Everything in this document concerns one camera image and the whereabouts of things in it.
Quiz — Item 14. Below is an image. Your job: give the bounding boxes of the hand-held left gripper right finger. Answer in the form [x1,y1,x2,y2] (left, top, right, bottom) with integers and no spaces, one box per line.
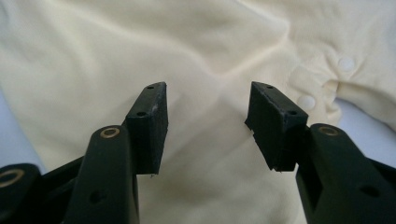
[245,81,396,224]

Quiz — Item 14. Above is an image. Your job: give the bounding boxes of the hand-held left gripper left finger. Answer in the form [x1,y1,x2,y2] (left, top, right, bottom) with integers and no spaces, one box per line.
[64,81,169,224]

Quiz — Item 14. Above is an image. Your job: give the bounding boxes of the cream pants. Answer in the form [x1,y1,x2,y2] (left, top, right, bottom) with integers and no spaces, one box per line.
[0,0,396,224]

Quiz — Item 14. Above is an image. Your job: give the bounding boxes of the white board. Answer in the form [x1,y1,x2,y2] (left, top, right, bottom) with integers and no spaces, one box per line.
[0,88,396,174]

